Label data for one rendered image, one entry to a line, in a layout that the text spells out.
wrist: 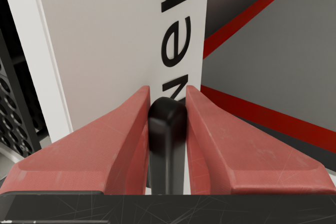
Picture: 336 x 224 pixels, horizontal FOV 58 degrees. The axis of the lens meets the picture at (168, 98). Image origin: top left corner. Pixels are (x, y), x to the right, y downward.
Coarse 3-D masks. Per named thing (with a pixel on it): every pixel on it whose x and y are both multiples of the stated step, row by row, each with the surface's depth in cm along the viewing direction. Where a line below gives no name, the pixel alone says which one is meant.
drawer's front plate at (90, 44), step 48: (48, 0) 9; (96, 0) 11; (144, 0) 13; (192, 0) 16; (48, 48) 10; (96, 48) 12; (144, 48) 14; (192, 48) 18; (48, 96) 11; (96, 96) 12
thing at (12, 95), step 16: (0, 32) 18; (0, 48) 19; (0, 64) 20; (0, 80) 21; (16, 80) 20; (16, 96) 21; (16, 112) 22; (16, 128) 23; (32, 128) 23; (32, 144) 23
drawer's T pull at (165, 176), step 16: (160, 112) 11; (176, 112) 11; (160, 128) 11; (176, 128) 11; (160, 144) 12; (176, 144) 12; (160, 160) 12; (176, 160) 12; (160, 176) 13; (176, 176) 13; (160, 192) 13; (176, 192) 14
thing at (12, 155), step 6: (48, 138) 31; (0, 144) 31; (42, 144) 31; (48, 144) 31; (0, 150) 31; (6, 150) 30; (12, 150) 30; (6, 156) 31; (12, 156) 30; (18, 156) 29
